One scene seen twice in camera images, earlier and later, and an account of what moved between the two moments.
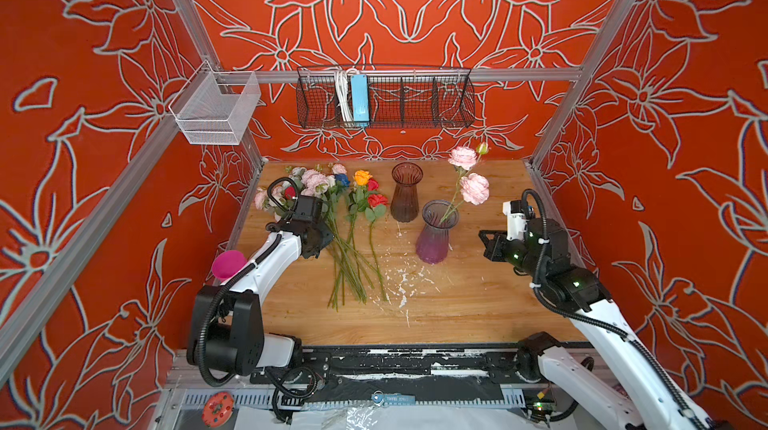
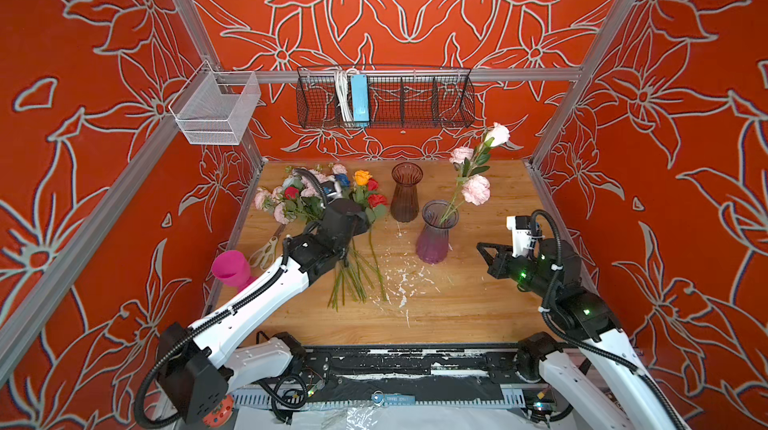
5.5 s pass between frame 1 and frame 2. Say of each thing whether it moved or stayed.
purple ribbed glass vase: stayed
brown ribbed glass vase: stayed
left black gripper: moved
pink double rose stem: stayed
